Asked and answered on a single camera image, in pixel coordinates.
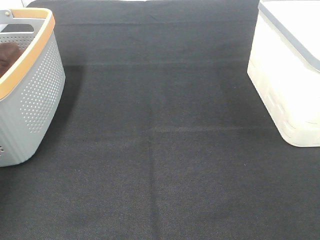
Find white plastic storage box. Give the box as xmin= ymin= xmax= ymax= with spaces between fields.
xmin=247 ymin=0 xmax=320 ymax=147

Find grey basket with orange rim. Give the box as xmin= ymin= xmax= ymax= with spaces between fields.
xmin=0 ymin=7 xmax=66 ymax=167

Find brown towels in basket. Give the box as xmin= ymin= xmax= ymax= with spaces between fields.
xmin=0 ymin=42 xmax=22 ymax=77

